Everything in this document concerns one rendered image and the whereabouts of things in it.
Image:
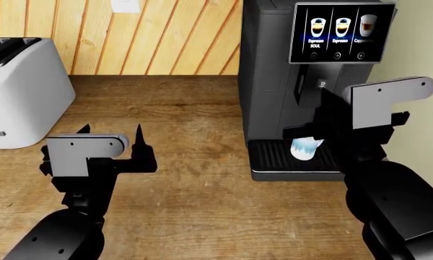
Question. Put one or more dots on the black ribbed drip tray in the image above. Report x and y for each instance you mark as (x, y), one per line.
(270, 155)

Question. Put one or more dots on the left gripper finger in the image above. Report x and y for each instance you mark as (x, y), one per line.
(143, 157)
(83, 130)

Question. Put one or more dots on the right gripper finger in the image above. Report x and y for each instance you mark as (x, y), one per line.
(400, 119)
(333, 113)

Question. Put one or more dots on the white two-slot toaster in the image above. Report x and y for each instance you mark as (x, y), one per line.
(25, 94)

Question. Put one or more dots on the white wall outlet plate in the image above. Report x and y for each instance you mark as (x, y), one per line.
(125, 5)

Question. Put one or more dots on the white and blue cup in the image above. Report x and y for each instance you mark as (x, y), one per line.
(304, 149)

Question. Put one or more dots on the grey left gripper camera bracket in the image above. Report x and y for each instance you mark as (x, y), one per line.
(75, 154)

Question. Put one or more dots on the grey gripper camera bracket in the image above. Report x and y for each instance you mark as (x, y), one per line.
(75, 154)
(375, 103)

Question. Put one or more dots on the coffee machine touchscreen panel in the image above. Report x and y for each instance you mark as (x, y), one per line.
(341, 32)

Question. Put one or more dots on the dark grey coffee machine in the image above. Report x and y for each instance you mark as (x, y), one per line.
(267, 81)

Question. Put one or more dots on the grey right gripper camera bracket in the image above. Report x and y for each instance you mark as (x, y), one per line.
(375, 103)

